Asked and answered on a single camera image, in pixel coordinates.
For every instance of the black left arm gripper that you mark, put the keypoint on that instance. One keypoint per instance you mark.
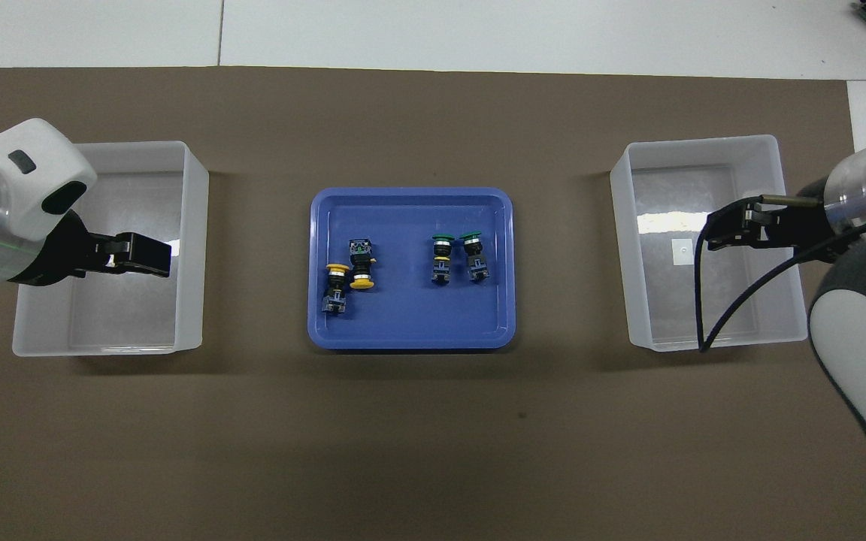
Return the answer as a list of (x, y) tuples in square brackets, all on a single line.
[(57, 252)]

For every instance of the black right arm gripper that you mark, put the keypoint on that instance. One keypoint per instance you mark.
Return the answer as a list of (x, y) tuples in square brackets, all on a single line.
[(794, 225)]

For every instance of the yellow push button switch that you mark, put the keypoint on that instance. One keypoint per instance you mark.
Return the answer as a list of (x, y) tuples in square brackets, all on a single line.
[(336, 289), (361, 263)]

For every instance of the green push button switch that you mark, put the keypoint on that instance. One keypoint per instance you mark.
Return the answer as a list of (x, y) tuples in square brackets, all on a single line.
[(441, 259), (475, 259)]

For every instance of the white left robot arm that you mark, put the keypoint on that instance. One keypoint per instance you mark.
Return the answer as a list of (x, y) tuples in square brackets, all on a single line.
[(19, 188)]

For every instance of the white square sticker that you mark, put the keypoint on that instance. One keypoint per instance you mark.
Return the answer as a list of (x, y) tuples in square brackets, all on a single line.
[(682, 252)]

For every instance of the translucent white plastic box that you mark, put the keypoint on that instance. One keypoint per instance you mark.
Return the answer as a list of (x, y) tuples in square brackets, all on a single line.
[(666, 300), (140, 315)]

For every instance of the blue plastic tray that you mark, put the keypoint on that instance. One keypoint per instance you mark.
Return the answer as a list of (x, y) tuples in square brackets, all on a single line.
[(403, 315)]

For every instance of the brown table mat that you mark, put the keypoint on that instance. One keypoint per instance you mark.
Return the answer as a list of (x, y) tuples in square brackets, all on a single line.
[(403, 436)]

